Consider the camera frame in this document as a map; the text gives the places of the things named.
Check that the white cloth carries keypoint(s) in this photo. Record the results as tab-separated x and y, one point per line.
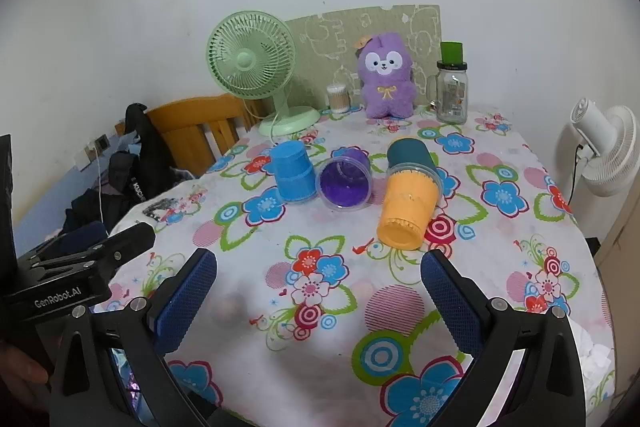
595	357

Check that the wall socket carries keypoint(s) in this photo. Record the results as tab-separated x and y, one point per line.
97	144

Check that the green cup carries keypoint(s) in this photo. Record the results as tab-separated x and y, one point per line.
451	53

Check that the orange cup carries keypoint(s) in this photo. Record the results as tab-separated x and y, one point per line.
405	212

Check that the wooden chair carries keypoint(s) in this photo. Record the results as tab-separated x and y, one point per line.
190	122

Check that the purple plush toy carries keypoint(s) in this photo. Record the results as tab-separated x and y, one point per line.
385	92

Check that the glass jar with black lid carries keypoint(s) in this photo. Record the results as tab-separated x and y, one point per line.
452	97

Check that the green printed board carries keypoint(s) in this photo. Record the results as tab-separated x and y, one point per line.
325	37

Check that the purple cup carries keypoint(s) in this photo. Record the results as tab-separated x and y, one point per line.
345	184

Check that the person's left hand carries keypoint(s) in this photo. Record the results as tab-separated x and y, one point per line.
20	372

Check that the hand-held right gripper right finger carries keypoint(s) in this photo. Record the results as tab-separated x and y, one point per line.
450	302

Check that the green desk fan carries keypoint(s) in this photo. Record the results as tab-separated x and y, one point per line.
248	59

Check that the blue cup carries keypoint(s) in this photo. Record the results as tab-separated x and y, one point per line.
292	172

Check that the black backpack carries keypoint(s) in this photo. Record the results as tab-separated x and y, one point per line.
145	157

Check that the white fan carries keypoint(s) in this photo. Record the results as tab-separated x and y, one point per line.
617	147

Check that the cotton swab container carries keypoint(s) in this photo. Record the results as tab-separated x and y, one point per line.
337	99

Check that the dark teal cup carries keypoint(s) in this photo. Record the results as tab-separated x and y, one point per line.
410	152

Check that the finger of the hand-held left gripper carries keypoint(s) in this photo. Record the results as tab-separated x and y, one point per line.
131	238

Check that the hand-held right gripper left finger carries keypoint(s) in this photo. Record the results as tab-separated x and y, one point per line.
187	297

